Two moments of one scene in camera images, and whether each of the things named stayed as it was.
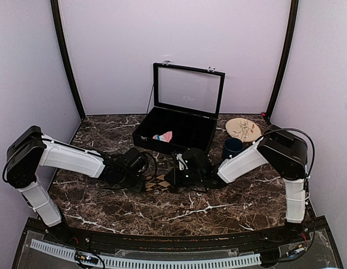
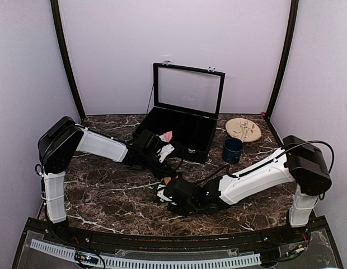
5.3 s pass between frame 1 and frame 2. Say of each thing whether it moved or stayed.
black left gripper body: moved
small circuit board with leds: stayed
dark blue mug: stayed
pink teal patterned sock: stayed
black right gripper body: moved
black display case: stayed
